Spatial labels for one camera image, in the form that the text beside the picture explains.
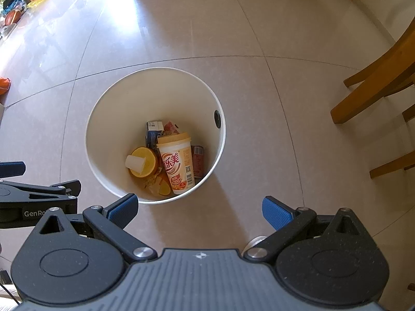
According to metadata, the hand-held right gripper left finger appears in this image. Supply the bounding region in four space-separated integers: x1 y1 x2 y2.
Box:
38 193 156 264

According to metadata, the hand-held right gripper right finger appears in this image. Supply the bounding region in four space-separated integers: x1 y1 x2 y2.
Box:
243 196 369 261

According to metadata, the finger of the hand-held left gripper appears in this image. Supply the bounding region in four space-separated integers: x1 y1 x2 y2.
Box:
0 179 81 205
0 161 26 178

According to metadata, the small white plastic cup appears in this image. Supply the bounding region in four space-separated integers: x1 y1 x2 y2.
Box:
125 154 147 174

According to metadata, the orange lidded container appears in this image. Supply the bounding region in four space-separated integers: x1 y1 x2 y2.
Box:
129 147 160 178

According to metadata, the cream printed milk tea cup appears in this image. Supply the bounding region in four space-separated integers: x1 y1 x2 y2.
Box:
156 132 196 196

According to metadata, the blue and white milk carton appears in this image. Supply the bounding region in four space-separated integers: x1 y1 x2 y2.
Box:
146 120 164 149

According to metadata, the red can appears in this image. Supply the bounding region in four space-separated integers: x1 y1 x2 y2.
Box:
191 145 205 178

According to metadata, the white round waste bin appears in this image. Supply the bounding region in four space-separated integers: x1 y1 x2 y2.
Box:
85 67 226 204

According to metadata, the clear red printed wrapper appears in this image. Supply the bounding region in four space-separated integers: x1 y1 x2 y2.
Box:
163 121 180 137

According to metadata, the orange ball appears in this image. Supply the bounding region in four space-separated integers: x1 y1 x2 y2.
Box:
4 9 22 26

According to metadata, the wooden chair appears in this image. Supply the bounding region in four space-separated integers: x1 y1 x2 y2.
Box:
330 23 415 179

